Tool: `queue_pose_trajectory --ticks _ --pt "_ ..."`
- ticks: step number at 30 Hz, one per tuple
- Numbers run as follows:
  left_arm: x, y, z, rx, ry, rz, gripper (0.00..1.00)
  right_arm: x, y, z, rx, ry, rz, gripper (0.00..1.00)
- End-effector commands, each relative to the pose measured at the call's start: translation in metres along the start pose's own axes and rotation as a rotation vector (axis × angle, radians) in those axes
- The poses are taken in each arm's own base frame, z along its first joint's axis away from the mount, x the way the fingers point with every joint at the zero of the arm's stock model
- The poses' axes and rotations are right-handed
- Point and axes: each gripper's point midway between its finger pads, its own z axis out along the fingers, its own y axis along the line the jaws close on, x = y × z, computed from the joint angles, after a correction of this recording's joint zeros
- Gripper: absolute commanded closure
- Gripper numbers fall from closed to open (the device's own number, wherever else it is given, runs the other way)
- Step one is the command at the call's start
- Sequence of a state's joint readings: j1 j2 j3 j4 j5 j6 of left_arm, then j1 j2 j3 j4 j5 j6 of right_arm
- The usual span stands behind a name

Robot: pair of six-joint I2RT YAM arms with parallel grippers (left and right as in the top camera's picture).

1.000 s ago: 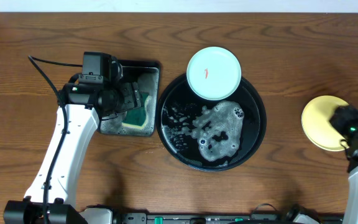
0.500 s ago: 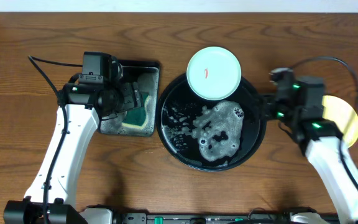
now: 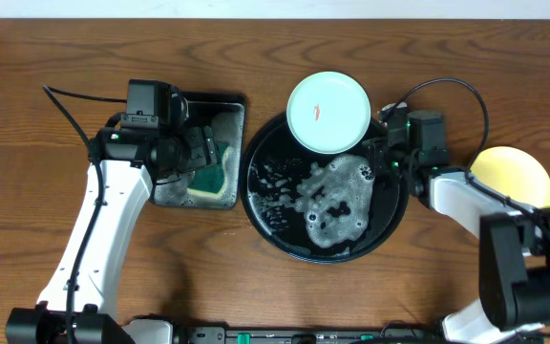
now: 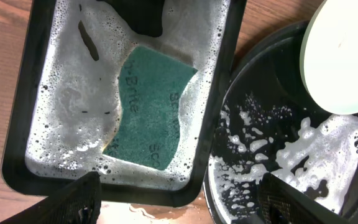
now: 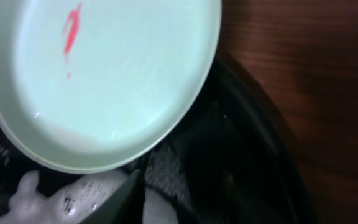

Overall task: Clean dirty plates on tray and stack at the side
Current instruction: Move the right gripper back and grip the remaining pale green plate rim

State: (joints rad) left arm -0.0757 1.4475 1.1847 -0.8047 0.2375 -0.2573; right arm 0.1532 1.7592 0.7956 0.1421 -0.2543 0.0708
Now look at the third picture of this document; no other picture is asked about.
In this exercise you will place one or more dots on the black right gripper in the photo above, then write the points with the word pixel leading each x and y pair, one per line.
pixel 377 149

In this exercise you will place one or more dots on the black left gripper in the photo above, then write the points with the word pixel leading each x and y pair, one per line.
pixel 203 153

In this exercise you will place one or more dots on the green and yellow sponge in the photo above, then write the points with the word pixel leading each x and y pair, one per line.
pixel 211 182

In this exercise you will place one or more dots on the mint green plate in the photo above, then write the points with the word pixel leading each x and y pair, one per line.
pixel 328 112

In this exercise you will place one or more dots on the yellow plate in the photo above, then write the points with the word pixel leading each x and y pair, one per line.
pixel 514 173

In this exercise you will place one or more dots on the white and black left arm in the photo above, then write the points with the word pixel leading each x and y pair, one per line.
pixel 128 166

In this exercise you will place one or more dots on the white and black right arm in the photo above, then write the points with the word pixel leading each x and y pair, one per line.
pixel 514 246

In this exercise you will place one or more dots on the black rectangular soapy water tray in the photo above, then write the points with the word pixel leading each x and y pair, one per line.
pixel 224 113

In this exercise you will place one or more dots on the round black tray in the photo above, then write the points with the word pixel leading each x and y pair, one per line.
pixel 314 207

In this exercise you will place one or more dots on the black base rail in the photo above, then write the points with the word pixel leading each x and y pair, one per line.
pixel 303 336

